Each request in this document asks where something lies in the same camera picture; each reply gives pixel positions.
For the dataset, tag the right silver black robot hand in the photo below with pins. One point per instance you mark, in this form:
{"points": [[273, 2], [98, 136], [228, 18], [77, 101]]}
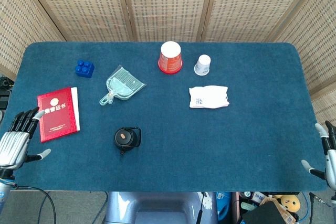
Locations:
{"points": [[328, 153]]}

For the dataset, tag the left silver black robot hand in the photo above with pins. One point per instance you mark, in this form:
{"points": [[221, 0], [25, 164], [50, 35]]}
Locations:
{"points": [[11, 144]]}

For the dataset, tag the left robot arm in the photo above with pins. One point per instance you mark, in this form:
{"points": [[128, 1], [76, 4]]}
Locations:
{"points": [[3, 190]]}

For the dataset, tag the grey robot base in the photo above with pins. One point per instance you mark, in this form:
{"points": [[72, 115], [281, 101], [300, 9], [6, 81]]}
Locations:
{"points": [[160, 208]]}

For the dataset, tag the red certificate book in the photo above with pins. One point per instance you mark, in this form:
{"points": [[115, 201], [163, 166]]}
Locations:
{"points": [[58, 113]]}

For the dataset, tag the yellow plush toy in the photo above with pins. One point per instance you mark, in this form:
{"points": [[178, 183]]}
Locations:
{"points": [[289, 203]]}

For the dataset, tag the black box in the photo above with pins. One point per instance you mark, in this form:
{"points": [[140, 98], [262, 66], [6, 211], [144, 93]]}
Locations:
{"points": [[262, 213]]}

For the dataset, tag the blue toy building block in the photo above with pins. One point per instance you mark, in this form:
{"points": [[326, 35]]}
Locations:
{"points": [[84, 68]]}

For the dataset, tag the green dustpan in plastic bag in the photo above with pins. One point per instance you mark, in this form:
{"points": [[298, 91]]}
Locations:
{"points": [[121, 85]]}

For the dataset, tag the white folded cloth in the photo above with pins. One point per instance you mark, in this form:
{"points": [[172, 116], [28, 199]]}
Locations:
{"points": [[208, 97]]}

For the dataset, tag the small white paper cup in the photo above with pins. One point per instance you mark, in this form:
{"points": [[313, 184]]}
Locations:
{"points": [[202, 65]]}

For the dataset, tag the blue table mat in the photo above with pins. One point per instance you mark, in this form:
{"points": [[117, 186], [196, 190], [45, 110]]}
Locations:
{"points": [[168, 153]]}

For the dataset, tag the red paper cup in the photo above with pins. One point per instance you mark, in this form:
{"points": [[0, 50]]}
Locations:
{"points": [[170, 57]]}

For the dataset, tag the woven folding screen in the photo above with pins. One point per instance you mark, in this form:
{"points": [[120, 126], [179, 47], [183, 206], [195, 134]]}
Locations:
{"points": [[168, 6]]}

